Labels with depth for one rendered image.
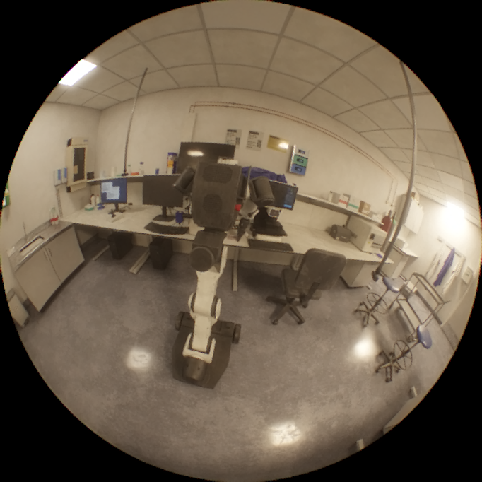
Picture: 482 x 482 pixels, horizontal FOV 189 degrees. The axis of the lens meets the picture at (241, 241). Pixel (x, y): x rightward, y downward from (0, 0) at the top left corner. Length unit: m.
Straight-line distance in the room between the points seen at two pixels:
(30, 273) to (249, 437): 2.66
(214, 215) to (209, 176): 0.17
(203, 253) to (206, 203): 0.22
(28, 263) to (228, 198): 2.38
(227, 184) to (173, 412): 1.55
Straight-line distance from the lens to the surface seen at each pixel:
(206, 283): 0.86
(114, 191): 2.28
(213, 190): 0.64
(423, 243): 5.70
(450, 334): 5.74
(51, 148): 3.12
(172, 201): 1.66
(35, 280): 2.47
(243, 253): 2.36
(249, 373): 1.43
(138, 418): 1.51
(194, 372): 1.03
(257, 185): 0.79
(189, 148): 2.00
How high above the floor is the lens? 1.37
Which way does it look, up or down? 27 degrees down
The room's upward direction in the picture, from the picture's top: 10 degrees clockwise
